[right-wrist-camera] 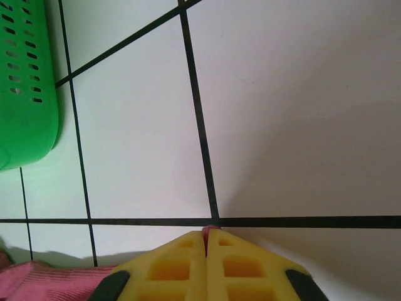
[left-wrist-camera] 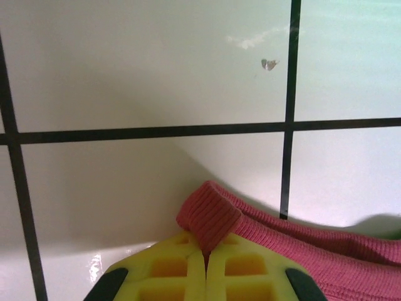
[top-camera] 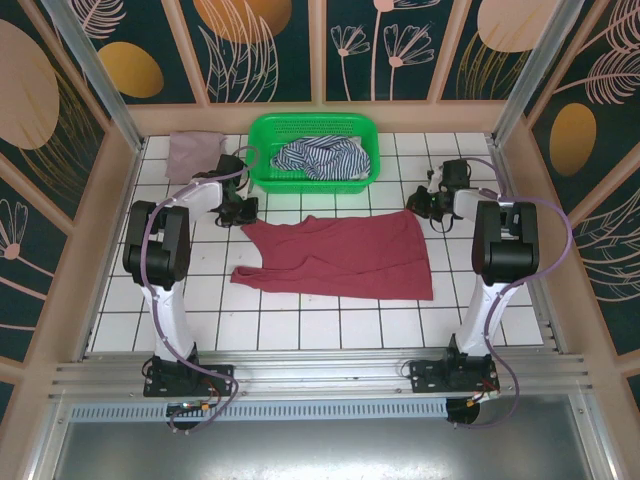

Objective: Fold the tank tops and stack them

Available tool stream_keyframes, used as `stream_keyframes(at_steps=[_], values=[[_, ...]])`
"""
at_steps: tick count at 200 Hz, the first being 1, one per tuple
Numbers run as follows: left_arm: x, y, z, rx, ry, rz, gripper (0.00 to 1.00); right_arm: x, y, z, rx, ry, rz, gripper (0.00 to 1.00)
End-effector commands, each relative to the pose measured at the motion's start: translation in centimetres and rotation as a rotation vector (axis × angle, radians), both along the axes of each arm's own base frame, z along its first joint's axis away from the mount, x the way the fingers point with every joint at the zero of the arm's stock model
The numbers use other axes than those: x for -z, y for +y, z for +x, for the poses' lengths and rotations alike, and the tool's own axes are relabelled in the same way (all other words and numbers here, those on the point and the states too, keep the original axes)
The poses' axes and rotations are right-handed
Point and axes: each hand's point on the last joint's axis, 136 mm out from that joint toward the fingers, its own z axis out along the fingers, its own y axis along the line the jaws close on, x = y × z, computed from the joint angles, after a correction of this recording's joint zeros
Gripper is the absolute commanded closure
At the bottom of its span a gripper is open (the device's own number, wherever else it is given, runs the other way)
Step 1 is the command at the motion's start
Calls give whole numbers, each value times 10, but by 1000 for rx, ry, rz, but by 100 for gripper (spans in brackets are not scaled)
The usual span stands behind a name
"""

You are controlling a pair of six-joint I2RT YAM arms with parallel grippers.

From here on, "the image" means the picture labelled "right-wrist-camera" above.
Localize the dark red tank top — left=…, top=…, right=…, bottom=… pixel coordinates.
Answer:
left=0, top=224, right=220, bottom=301

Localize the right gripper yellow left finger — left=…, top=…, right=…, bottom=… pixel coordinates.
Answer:
left=90, top=230, right=207, bottom=301

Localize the green plastic basket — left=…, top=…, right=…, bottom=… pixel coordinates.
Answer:
left=0, top=0, right=62, bottom=172

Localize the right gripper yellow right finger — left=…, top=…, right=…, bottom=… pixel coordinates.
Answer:
left=205, top=228, right=326, bottom=301

